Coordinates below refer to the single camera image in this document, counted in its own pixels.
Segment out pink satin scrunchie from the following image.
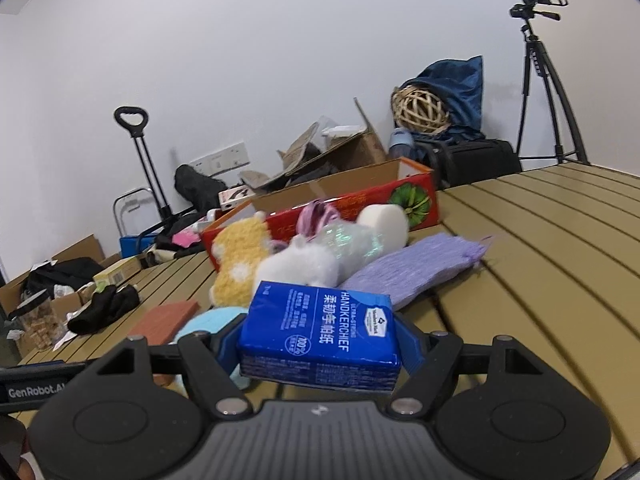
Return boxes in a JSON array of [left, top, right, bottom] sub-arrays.
[[296, 200, 342, 241]]

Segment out purple knit pouch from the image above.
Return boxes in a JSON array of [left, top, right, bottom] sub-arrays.
[[342, 232, 496, 311]]

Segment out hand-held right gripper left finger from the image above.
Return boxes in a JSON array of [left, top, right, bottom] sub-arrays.
[[92, 317, 253, 418]]

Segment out black clothes pile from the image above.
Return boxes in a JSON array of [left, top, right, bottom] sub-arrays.
[[25, 257, 106, 292]]

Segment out red-brown notebook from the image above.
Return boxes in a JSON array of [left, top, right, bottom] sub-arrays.
[[127, 301, 201, 343]]

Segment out black gloves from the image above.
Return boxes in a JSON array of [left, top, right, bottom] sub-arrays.
[[66, 284, 142, 336]]

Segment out white paper sheet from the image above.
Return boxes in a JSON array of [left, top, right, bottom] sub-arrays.
[[52, 310, 92, 352]]

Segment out iridescent plastic bag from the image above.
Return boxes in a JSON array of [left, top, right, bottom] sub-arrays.
[[315, 222, 386, 281]]

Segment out white wall outlet strip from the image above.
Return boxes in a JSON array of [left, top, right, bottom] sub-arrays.
[[190, 142, 250, 173]]

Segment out red cardboard box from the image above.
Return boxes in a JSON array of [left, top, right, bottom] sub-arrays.
[[200, 156, 441, 271]]

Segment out white plastic container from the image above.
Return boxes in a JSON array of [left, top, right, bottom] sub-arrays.
[[322, 122, 368, 141]]

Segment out blue tissue packet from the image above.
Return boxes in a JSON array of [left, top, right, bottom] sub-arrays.
[[236, 280, 403, 395]]

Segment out clear snack jar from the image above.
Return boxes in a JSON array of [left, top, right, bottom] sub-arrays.
[[7, 295, 66, 352]]

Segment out black suitcase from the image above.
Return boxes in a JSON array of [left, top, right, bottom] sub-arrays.
[[412, 137, 523, 191]]

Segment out small printed white box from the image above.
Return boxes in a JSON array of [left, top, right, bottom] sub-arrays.
[[218, 185, 256, 211]]

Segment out blue bottle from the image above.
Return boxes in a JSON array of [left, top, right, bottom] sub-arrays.
[[387, 127, 416, 161]]

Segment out torn brown cardboard box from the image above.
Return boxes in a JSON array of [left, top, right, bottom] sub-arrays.
[[240, 97, 388, 196]]

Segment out grey folding cart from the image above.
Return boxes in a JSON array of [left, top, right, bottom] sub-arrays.
[[112, 187, 167, 257]]

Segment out pale yellow carton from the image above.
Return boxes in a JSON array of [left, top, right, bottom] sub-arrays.
[[92, 256, 143, 288]]

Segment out dark blue cloth bag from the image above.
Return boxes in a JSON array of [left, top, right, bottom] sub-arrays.
[[400, 55, 486, 142]]

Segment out white foam cylinder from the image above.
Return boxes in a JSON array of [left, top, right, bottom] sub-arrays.
[[356, 203, 410, 249]]

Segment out light blue plush toy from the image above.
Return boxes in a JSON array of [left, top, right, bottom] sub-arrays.
[[175, 307, 252, 392]]

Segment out black tripod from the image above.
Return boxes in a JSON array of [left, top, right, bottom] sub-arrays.
[[515, 20, 591, 166]]

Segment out yellow plush toy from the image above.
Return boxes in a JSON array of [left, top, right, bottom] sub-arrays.
[[209, 211, 273, 307]]

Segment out black trolley handle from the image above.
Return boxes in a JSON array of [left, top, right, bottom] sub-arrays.
[[114, 106, 177, 221]]

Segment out tan folding slat table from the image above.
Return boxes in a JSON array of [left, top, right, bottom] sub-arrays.
[[15, 162, 640, 480]]

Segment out white plush toy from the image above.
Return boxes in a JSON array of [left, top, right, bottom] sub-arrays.
[[255, 237, 341, 301]]

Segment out wicker ball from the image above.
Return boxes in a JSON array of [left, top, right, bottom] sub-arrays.
[[391, 86, 451, 136]]

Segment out black bag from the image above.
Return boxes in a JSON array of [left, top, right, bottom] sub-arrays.
[[174, 164, 228, 211]]

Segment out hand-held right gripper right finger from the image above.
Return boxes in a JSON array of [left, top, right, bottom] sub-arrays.
[[389, 316, 547, 418]]

